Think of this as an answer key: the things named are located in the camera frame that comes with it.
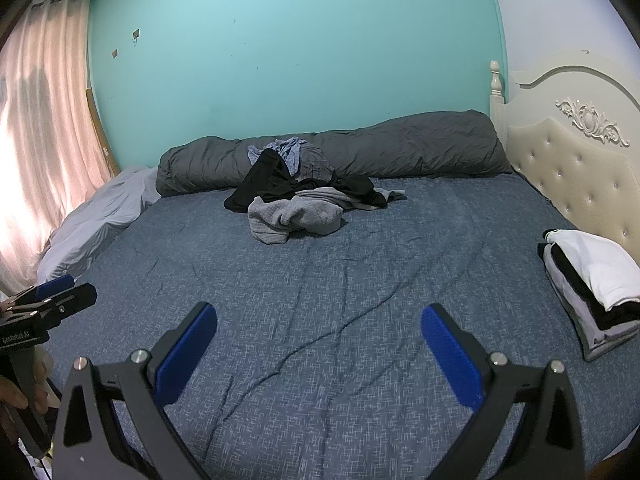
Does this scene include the dark grey rolled duvet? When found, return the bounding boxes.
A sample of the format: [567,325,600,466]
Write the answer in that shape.
[156,110,513,197]

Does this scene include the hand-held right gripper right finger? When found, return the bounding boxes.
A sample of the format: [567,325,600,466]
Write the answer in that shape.
[421,303,587,480]

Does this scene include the cream tufted headboard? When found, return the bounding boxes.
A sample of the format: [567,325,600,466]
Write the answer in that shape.
[489,50,640,271]

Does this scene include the dark grey garment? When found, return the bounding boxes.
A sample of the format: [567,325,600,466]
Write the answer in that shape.
[295,142,337,183]

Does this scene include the blue striped shirt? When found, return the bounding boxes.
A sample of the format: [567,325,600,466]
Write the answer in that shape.
[248,136,307,171]

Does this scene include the grey sweatpants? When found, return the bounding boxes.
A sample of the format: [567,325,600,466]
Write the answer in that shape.
[247,187,406,246]

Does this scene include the light grey folded garment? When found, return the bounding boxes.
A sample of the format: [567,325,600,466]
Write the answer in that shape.
[542,255,640,362]

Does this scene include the black folded garment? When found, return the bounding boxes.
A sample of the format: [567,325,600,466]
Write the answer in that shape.
[537,242,640,333]

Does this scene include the pink curtain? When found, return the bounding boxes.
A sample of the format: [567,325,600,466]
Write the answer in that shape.
[0,0,118,296]

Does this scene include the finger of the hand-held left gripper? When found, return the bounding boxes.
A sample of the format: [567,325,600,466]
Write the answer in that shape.
[15,282,98,332]
[10,274,76,309]

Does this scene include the black pants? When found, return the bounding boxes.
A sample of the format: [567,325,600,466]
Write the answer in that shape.
[223,148,388,213]

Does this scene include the wooden window frame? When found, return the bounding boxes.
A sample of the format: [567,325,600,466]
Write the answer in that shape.
[85,87,121,173]

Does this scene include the person's left hand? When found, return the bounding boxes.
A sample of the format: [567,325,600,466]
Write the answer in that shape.
[0,352,51,413]

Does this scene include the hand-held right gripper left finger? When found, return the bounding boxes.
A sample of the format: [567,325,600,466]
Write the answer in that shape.
[51,301,218,480]

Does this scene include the white folded garment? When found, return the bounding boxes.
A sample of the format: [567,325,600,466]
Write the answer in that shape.
[545,229,640,311]

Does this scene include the blue patterned bed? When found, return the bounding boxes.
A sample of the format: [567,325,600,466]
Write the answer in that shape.
[37,175,640,480]

